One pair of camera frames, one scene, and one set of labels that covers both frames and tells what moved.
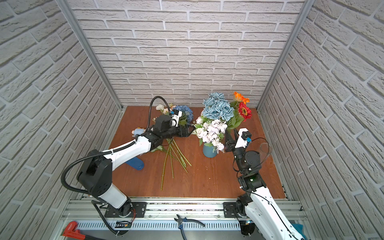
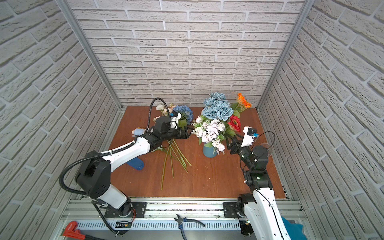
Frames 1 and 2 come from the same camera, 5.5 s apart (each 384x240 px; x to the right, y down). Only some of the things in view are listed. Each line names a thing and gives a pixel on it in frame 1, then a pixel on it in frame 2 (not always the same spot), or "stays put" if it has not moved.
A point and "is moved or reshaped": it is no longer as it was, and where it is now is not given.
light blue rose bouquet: (216, 106) stays put
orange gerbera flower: (238, 97) is moved or reshaped
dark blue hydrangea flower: (187, 111) stays put
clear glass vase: (266, 148) stays put
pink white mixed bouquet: (210, 131) stays put
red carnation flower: (244, 112) to (234, 123)
